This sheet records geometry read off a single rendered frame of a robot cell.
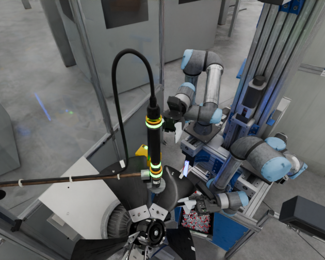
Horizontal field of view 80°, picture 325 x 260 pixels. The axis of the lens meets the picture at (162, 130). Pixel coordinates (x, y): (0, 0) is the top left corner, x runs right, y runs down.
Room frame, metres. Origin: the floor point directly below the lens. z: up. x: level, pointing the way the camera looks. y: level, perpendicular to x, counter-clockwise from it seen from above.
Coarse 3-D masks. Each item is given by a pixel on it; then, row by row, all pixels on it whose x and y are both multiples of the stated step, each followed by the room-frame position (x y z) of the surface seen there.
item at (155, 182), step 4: (152, 100) 0.38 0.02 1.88; (156, 100) 0.38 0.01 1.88; (152, 104) 0.38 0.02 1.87; (156, 104) 0.38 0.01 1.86; (148, 108) 0.38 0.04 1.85; (152, 108) 0.37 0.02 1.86; (156, 108) 0.37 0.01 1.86; (148, 112) 0.37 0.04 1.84; (152, 112) 0.37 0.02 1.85; (156, 112) 0.37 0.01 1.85; (148, 116) 0.37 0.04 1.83; (152, 116) 0.37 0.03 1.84; (156, 116) 0.37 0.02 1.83; (152, 180) 0.37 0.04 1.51; (156, 180) 0.37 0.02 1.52; (160, 180) 0.38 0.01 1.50; (156, 184) 0.37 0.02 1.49
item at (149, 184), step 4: (144, 176) 0.37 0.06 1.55; (148, 176) 0.37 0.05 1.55; (144, 180) 0.36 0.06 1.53; (148, 180) 0.36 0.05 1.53; (148, 184) 0.37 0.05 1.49; (152, 184) 0.38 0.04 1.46; (160, 184) 0.38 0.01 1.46; (164, 184) 0.38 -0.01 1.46; (152, 188) 0.37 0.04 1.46; (156, 188) 0.37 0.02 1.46; (160, 188) 0.37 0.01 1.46; (164, 188) 0.37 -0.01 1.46; (152, 192) 0.35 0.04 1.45; (156, 192) 0.35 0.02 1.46; (160, 192) 0.35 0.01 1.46
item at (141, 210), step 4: (136, 208) 0.37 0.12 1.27; (140, 208) 0.37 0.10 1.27; (144, 208) 0.37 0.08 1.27; (132, 212) 0.36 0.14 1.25; (136, 212) 0.36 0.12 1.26; (140, 212) 0.35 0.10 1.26; (148, 212) 0.35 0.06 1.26; (132, 216) 0.34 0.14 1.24; (136, 216) 0.34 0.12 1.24; (140, 216) 0.34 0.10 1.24; (144, 216) 0.34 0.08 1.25; (148, 216) 0.34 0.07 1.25; (132, 220) 0.33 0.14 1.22; (136, 220) 0.33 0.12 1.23
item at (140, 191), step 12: (144, 156) 0.55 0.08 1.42; (108, 168) 0.49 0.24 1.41; (120, 168) 0.49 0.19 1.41; (132, 168) 0.50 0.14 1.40; (144, 168) 0.50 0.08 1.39; (108, 180) 0.45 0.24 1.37; (120, 180) 0.45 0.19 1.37; (132, 180) 0.46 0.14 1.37; (120, 192) 0.42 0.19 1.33; (132, 192) 0.41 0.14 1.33; (144, 192) 0.42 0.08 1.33; (132, 204) 0.38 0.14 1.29; (144, 204) 0.38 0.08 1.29
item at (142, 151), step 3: (141, 147) 0.89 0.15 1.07; (144, 147) 0.89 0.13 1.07; (138, 150) 0.86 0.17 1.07; (141, 150) 0.86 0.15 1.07; (144, 150) 0.86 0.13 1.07; (147, 150) 0.86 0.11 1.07; (135, 153) 0.84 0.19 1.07; (138, 153) 0.84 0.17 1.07; (141, 153) 0.84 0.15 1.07; (144, 153) 0.84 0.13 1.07; (147, 153) 0.84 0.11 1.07; (147, 156) 0.81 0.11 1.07; (150, 156) 0.81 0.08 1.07; (147, 159) 0.79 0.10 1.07; (150, 159) 0.78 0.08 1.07; (147, 162) 0.79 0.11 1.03; (150, 162) 0.78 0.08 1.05; (147, 165) 0.79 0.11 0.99; (150, 165) 0.78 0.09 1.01
